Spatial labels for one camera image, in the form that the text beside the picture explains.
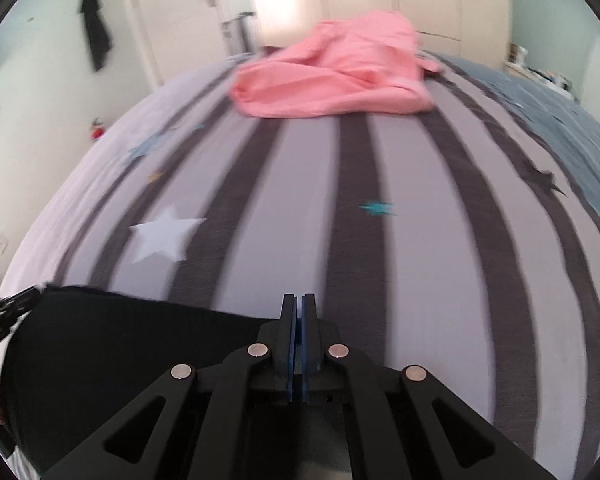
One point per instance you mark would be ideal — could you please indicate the white door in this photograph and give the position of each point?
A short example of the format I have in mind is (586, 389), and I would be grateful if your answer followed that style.
(180, 25)

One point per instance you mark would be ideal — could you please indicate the white nightstand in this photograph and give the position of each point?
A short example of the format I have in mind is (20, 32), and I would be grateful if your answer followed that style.
(535, 72)

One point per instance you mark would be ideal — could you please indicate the white wall socket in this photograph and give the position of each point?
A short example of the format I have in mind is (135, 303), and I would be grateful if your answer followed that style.
(1, 245)

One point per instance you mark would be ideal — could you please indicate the silver suitcase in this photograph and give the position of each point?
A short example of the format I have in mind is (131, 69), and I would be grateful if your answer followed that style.
(240, 35)

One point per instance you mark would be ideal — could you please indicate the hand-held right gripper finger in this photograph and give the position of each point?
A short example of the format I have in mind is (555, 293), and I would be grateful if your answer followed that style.
(305, 355)
(293, 355)

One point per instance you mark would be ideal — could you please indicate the bed with striped star sheet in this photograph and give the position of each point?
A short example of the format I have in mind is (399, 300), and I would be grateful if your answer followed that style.
(430, 260)

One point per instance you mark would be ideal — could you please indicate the red fire extinguisher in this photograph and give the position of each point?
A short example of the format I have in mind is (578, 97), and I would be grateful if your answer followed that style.
(98, 132)

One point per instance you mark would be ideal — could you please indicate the black hanging garment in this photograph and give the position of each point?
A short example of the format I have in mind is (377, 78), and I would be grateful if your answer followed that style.
(96, 30)

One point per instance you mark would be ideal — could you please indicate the pink garment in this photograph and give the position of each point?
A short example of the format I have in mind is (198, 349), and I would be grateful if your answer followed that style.
(330, 85)

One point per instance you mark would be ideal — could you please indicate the black printed t-shirt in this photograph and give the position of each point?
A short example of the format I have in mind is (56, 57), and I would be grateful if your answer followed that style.
(105, 360)

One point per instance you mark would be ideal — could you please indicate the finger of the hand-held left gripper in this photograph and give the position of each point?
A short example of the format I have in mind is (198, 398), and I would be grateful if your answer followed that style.
(2, 332)
(15, 306)

